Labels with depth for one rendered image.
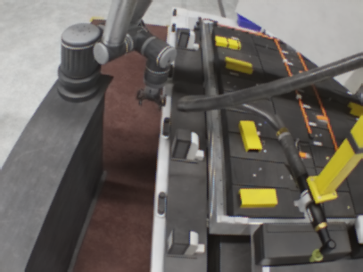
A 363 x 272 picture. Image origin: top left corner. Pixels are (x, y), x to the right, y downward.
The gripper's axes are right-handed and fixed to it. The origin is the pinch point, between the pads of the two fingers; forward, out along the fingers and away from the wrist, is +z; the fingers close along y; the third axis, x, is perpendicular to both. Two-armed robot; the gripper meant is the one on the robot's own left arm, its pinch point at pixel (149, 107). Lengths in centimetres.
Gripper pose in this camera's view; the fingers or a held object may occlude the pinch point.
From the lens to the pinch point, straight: 169.3
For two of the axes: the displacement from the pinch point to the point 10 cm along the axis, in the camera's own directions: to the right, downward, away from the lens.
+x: -2.0, 6.9, -6.9
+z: -1.8, 6.7, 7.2
